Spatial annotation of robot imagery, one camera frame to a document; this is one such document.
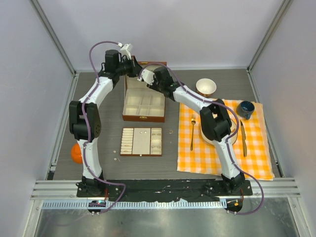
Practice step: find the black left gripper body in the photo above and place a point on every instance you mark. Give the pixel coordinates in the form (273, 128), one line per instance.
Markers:
(128, 67)

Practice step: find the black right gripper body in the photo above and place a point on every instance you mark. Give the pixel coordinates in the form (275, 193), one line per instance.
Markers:
(156, 86)

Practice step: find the brown jewelry box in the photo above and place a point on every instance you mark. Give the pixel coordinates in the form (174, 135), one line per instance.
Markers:
(141, 103)

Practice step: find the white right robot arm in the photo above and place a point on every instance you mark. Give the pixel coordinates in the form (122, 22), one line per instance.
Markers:
(215, 121)

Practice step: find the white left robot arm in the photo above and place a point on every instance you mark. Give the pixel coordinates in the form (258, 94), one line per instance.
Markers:
(84, 119)

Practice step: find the brown jewelry tray insert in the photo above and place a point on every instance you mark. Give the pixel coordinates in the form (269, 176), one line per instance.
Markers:
(141, 145)

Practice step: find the white ceramic bowl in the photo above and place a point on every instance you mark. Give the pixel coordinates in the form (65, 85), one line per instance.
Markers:
(205, 87)

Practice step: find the gold fork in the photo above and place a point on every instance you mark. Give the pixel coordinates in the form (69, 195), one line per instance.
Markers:
(193, 122)

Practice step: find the dark blue mug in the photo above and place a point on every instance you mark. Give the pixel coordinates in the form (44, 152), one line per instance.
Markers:
(245, 109)

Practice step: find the gold knife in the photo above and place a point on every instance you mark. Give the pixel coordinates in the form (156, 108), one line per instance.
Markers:
(243, 139)

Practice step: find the orange upturned bowl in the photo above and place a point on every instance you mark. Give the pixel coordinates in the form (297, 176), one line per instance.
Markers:
(76, 154)

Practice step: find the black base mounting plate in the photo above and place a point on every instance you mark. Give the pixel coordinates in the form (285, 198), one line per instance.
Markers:
(162, 190)

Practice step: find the yellow checkered cloth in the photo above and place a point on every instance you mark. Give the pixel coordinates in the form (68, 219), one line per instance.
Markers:
(203, 158)

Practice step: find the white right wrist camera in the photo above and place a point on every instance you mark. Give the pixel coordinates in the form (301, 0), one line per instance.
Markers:
(146, 76)

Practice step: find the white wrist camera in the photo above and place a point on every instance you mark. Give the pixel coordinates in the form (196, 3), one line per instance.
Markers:
(146, 76)
(125, 50)

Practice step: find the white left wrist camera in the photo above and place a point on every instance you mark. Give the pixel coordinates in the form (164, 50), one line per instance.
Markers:
(125, 50)

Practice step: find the white slotted cable duct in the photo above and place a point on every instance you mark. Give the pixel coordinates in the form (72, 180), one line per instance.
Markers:
(95, 205)

